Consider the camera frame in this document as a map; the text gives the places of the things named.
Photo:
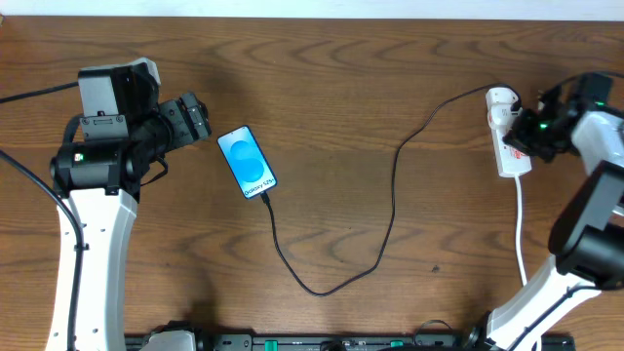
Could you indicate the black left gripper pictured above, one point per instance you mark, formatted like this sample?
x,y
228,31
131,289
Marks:
x,y
183,129

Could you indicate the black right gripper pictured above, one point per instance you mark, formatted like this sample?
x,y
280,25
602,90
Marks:
x,y
521,135

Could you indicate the blue Galaxy smartphone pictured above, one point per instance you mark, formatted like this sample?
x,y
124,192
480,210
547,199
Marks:
x,y
247,162

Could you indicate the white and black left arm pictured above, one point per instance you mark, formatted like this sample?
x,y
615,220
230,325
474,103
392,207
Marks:
x,y
97,174

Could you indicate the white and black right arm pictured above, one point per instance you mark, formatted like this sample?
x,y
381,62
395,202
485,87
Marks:
x,y
586,248

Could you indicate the white USB charger plug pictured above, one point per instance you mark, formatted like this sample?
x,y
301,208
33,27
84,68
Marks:
x,y
503,106

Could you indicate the white power strip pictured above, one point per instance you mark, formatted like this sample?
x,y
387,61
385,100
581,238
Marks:
x,y
510,161

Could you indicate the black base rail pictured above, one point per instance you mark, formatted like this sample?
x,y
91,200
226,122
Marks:
x,y
245,342

